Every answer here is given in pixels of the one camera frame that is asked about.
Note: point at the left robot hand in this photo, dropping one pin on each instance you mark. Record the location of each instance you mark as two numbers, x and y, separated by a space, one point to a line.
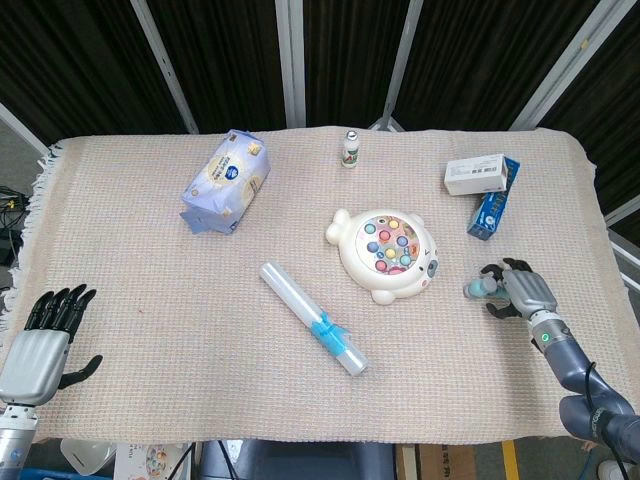
37 355

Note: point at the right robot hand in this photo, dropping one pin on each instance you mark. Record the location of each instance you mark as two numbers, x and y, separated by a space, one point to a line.
530 292

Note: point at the small teal toy mallet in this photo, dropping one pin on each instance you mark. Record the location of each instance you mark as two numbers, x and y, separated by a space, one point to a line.
481 288

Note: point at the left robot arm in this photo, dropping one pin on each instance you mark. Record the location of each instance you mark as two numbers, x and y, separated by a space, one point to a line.
14 442

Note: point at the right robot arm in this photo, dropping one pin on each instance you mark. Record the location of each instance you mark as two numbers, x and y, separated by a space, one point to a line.
580 380

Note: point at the white seal-shaped pop toy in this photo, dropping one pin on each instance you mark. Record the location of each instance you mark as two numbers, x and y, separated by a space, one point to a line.
385 255

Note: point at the blue toothpaste box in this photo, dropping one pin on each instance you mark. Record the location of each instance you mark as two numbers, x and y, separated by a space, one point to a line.
492 207

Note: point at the white plastic container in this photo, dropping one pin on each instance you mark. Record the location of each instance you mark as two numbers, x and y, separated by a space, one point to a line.
87 456

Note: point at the white cardboard box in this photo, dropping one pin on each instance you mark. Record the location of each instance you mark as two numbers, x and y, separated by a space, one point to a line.
475 174

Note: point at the colourful printed toy box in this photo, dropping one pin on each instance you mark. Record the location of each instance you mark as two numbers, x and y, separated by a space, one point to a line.
150 461

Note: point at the brown cardboard box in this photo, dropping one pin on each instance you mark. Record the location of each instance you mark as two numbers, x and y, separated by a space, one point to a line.
440 461

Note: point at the clear plastic film roll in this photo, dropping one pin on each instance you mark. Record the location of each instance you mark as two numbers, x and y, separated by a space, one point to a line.
312 317

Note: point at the beige woven tablecloth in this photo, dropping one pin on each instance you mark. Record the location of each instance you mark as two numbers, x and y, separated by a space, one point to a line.
310 320

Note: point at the small white drink bottle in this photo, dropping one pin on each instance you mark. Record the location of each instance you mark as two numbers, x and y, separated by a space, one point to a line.
351 150

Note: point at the blue tissue pack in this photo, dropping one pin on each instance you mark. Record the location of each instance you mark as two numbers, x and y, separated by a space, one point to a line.
227 182

